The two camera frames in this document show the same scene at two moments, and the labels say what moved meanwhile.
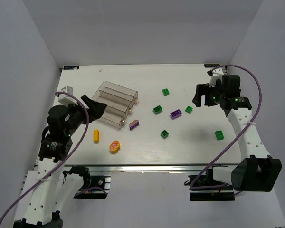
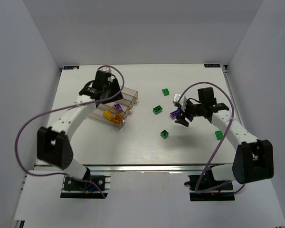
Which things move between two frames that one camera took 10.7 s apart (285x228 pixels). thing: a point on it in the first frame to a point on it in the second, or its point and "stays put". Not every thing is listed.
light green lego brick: x=219 y=135 stays put
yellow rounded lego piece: x=115 y=146 to x=117 y=118
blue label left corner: x=71 y=67 stays put
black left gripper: x=87 y=111 to x=114 y=89
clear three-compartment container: x=119 y=101 stays put
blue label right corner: x=211 y=65 stays put
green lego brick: x=164 y=134 stays put
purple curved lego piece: x=133 y=124 to x=118 y=106
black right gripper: x=209 y=94 to x=187 y=114
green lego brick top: x=166 y=91 stays put
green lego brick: x=157 y=109 stays put
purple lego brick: x=175 y=114 stays put
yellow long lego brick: x=96 y=136 to x=108 y=115
